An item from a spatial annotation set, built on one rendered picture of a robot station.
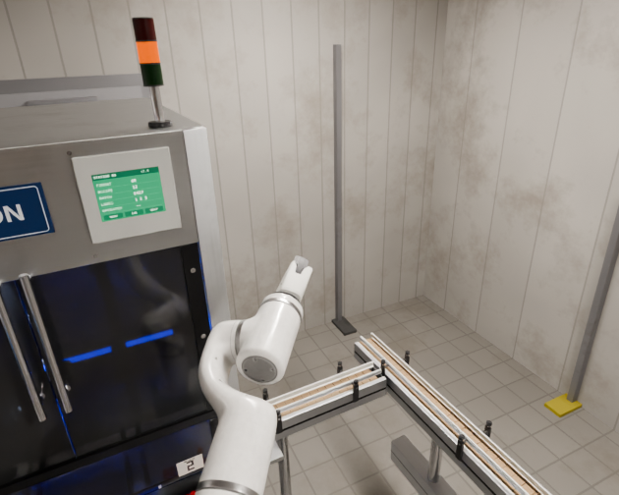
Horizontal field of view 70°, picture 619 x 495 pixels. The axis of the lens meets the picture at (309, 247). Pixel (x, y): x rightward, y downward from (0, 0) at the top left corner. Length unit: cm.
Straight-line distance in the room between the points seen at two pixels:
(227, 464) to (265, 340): 20
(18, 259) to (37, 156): 25
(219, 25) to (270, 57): 38
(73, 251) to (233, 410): 66
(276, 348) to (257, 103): 258
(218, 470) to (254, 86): 276
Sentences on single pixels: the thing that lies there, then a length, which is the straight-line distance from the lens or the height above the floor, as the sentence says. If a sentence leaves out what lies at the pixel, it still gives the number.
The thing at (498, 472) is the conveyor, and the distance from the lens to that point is 178.
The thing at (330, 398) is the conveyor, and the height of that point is 93.
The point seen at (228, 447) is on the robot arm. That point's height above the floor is 178.
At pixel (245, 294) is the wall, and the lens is 357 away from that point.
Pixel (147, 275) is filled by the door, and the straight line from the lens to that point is 126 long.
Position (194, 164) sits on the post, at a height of 201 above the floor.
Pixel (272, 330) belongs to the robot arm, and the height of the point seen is 184.
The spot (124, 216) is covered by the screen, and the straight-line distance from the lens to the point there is 117.
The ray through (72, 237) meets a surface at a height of 188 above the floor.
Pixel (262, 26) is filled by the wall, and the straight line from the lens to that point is 320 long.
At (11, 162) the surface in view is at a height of 207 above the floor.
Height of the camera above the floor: 227
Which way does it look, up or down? 24 degrees down
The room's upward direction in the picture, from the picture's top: 2 degrees counter-clockwise
